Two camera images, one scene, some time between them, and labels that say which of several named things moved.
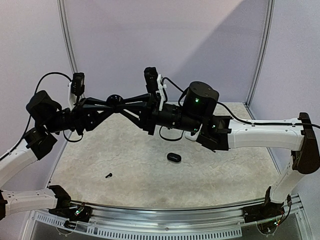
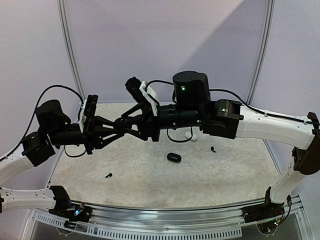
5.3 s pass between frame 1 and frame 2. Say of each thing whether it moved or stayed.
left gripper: moved
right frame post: stayed
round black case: moved
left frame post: stayed
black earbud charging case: stayed
